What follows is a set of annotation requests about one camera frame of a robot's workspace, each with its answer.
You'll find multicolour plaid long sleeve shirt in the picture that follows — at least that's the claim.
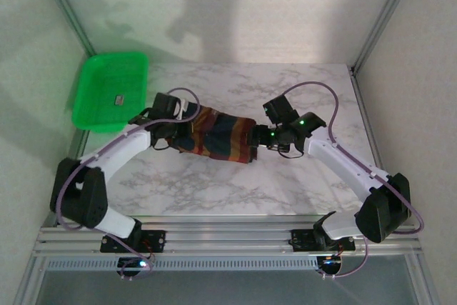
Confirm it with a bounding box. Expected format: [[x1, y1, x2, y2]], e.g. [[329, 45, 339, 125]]
[[174, 103, 259, 165]]

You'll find green plastic basket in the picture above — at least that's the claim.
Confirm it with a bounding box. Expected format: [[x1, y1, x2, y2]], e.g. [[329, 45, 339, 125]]
[[71, 51, 149, 133]]

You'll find round black controller board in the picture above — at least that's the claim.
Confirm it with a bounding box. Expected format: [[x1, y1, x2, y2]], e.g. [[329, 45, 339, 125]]
[[316, 255, 344, 280], [117, 257, 153, 280]]

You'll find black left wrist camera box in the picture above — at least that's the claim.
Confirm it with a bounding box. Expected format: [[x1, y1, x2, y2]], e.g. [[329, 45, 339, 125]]
[[152, 92, 184, 121]]

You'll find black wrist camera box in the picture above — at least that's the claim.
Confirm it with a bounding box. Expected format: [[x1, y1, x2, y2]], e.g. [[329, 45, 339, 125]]
[[152, 92, 184, 121], [263, 94, 300, 124]]

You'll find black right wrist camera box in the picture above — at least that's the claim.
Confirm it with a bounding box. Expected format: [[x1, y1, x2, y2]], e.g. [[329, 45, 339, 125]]
[[263, 94, 300, 124]]

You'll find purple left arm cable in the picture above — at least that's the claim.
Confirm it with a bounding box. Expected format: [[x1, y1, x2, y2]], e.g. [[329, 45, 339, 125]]
[[56, 86, 201, 281]]

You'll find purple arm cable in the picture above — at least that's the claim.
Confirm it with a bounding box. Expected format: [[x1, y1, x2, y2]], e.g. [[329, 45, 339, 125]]
[[281, 81, 426, 281], [56, 86, 201, 281]]

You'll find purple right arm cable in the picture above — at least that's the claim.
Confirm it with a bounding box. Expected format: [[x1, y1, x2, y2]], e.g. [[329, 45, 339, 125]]
[[281, 81, 426, 281]]

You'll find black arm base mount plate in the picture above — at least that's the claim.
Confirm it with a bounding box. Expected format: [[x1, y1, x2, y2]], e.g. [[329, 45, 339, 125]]
[[291, 228, 356, 253], [100, 229, 167, 254]]

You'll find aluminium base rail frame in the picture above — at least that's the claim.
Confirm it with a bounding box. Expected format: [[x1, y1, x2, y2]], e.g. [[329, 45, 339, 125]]
[[34, 214, 423, 258]]

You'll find grey slotted cable duct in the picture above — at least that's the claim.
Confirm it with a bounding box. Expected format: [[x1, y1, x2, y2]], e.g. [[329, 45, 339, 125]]
[[46, 257, 319, 271]]

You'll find aluminium corner post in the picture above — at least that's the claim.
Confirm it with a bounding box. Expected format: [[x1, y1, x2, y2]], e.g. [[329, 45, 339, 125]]
[[34, 0, 96, 56], [351, 0, 423, 72]]

